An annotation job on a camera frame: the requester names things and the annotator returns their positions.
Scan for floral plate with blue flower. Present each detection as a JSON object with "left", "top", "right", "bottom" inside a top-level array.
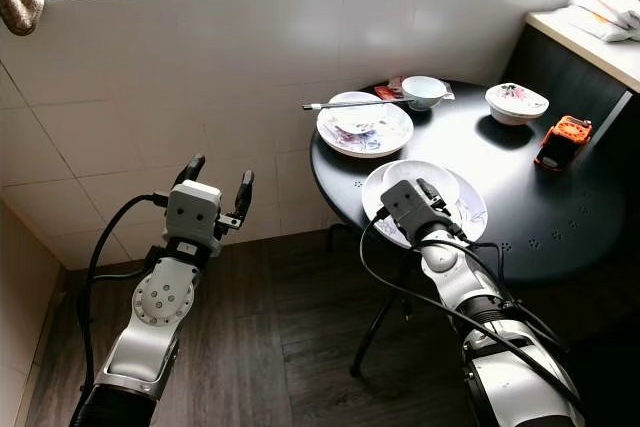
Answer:
[{"left": 361, "top": 159, "right": 489, "bottom": 251}]

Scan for white porcelain bowl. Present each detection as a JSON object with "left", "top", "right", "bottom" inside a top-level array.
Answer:
[
  {"left": 380, "top": 159, "right": 461, "bottom": 208},
  {"left": 330, "top": 97, "right": 383, "bottom": 133}
]

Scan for round black table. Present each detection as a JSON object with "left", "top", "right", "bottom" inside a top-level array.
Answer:
[{"left": 309, "top": 79, "right": 631, "bottom": 380}]

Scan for floral plate with purple print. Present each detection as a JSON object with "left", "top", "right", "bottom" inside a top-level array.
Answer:
[{"left": 316, "top": 92, "right": 415, "bottom": 159}]

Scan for small pale blue bowl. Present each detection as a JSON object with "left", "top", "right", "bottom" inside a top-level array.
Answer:
[{"left": 400, "top": 76, "right": 449, "bottom": 112}]

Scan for silver chopstick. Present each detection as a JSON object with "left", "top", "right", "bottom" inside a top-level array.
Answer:
[
  {"left": 302, "top": 95, "right": 453, "bottom": 111},
  {"left": 302, "top": 93, "right": 453, "bottom": 109}
]

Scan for white bowl with floral inside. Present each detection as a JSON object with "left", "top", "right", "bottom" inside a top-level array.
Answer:
[{"left": 484, "top": 83, "right": 551, "bottom": 127}]

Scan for orange black device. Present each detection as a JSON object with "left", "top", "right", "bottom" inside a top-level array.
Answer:
[{"left": 534, "top": 115, "right": 593, "bottom": 172}]

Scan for dark cabinet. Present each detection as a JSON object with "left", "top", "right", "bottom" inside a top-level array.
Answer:
[{"left": 500, "top": 25, "right": 640, "bottom": 163}]

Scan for grey metal bar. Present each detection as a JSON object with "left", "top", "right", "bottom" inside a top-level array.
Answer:
[{"left": 586, "top": 90, "right": 633, "bottom": 148}]

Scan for white plastic bags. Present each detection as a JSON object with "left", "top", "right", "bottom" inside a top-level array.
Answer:
[{"left": 565, "top": 0, "right": 640, "bottom": 44}]

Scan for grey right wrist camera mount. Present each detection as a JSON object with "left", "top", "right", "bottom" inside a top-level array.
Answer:
[{"left": 378, "top": 179, "right": 443, "bottom": 245}]

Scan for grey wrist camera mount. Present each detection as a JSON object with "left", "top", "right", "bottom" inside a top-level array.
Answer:
[
  {"left": 378, "top": 179, "right": 443, "bottom": 245},
  {"left": 166, "top": 180, "right": 223, "bottom": 245}
]

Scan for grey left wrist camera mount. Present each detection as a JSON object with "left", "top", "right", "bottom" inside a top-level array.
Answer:
[{"left": 166, "top": 180, "right": 223, "bottom": 245}]

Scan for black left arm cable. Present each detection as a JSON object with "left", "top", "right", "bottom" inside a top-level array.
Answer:
[{"left": 78, "top": 193, "right": 176, "bottom": 427}]

